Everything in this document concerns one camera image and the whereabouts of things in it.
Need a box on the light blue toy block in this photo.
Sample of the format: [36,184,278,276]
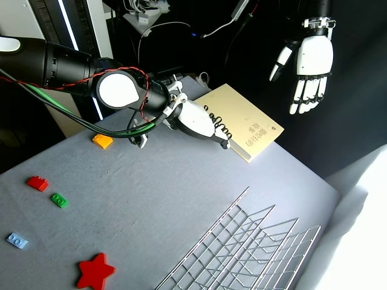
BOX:
[6,232,29,250]

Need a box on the silver adapter with white cable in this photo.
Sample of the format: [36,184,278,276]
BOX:
[199,0,251,39]

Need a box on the orange toy block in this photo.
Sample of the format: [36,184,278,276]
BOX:
[92,134,114,150]

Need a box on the red toy block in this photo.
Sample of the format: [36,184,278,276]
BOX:
[25,176,49,193]

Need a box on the white box with cables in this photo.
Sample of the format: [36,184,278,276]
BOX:
[122,0,170,36]

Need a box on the green toy block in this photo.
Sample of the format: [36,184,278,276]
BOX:
[50,192,70,209]

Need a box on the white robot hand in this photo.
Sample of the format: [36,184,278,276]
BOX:
[165,100,234,151]
[268,35,335,115]

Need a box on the beige book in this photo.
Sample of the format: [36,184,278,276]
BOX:
[193,83,285,164]

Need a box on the red star toy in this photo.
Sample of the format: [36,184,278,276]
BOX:
[76,252,117,290]

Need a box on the thin white cable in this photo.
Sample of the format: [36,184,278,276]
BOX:
[137,21,193,69]

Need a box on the white wire rack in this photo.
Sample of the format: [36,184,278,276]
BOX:
[154,186,322,290]

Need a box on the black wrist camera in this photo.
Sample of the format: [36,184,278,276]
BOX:
[128,134,149,149]

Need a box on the grey table cloth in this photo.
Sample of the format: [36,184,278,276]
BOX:
[0,75,342,290]

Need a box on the white backdrop cloth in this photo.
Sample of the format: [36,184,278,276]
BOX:
[302,144,387,290]

